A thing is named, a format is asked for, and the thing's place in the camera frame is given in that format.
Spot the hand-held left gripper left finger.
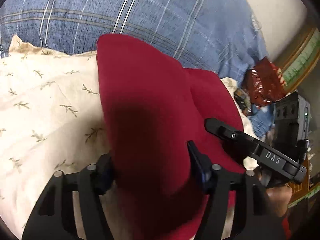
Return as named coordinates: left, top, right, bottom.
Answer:
left=21, top=152, right=118, bottom=240

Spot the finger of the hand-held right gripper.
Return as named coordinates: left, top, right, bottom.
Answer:
left=205, top=118, right=261, bottom=156

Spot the dark red small garment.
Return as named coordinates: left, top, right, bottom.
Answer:
left=96, top=33, right=247, bottom=240

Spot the red shiny snack packet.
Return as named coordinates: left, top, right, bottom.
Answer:
left=241, top=56, right=288, bottom=105

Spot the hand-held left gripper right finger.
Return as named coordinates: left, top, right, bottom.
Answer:
left=187, top=140, right=288, bottom=240

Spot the gold green patterned panel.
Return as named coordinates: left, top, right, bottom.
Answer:
left=287, top=160, right=318, bottom=208

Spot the person's right hand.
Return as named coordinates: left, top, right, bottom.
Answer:
left=265, top=185, right=293, bottom=218

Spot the patterned cloth heap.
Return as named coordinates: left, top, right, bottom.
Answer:
left=234, top=87, right=275, bottom=140

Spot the blue plaid blanket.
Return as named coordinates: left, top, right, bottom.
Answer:
left=0, top=0, right=270, bottom=85

